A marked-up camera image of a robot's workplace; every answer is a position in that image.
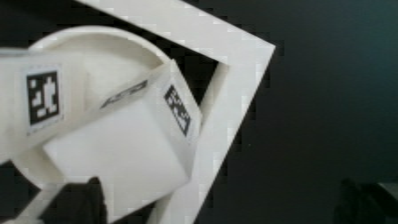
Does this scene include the white round stool seat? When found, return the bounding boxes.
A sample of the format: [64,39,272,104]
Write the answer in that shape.
[12,27,178,183]

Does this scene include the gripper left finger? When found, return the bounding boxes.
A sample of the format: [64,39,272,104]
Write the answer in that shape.
[11,176,110,224]

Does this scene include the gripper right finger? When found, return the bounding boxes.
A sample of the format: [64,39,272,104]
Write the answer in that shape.
[332,179,398,224]

